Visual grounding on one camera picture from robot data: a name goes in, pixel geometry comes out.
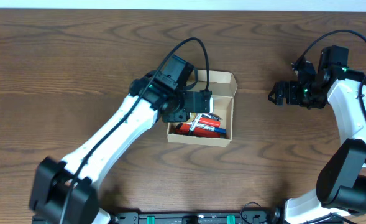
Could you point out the blue marker pen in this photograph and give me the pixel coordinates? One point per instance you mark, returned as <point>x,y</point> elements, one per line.
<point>212,128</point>

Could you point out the black marker pen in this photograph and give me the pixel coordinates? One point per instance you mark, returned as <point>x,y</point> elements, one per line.
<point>193,122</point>

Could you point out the red utility knife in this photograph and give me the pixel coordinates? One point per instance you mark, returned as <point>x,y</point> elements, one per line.
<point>184,129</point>

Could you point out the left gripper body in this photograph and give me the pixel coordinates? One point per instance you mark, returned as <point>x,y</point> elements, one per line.
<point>178,113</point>

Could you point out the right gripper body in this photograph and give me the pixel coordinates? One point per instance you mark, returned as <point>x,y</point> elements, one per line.
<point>304,94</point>

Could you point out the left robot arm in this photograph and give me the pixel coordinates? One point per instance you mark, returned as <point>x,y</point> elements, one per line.
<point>67,191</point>

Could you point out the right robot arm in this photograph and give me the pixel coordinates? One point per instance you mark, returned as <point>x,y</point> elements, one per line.
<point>341,185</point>

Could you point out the open cardboard box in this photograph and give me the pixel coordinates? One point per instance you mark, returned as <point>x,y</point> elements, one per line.
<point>223,86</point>

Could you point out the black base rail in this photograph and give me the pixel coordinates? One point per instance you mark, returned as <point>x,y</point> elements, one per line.
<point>248,216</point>

